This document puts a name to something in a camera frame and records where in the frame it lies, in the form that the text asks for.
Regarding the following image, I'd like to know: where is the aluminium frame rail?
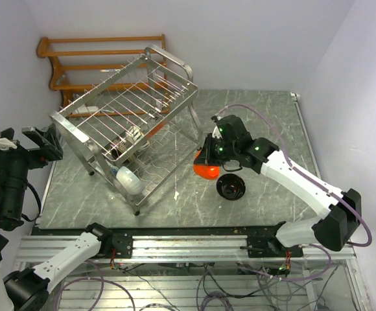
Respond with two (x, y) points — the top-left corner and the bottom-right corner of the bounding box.
(16, 233), (357, 264)

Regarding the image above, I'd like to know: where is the dark patterned bowl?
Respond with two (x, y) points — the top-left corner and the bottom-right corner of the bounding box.
(110, 136), (128, 161)

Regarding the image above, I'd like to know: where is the wooden shelf rack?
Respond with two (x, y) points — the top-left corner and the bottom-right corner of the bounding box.
(36, 34), (166, 108)

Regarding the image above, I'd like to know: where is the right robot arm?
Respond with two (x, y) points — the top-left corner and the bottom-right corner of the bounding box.
(193, 115), (361, 257)

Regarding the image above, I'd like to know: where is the steel wire dish rack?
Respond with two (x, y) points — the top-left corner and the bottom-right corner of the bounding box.
(51, 45), (203, 215)

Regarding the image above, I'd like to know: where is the purple floor cable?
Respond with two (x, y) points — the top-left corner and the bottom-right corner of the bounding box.
(54, 257), (137, 311)

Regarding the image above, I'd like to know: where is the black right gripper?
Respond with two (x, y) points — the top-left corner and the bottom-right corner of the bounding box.
(194, 133), (238, 167)

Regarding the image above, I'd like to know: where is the black bowl tan underside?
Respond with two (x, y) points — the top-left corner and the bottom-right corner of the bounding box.
(216, 174), (246, 201)

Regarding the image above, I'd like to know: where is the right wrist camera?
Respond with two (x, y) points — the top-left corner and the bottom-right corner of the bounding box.
(211, 115), (222, 137)

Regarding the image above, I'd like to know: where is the blue floral white bowl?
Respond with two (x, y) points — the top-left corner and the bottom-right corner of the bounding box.
(108, 163), (119, 176)

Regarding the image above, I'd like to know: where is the plain white bowl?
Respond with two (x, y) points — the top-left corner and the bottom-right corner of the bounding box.
(115, 167), (145, 196)

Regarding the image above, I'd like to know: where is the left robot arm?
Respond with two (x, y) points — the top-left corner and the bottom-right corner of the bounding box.
(0, 124), (113, 310)

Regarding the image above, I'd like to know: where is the orange bowl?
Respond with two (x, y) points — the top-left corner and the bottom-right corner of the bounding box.
(193, 149), (220, 180)

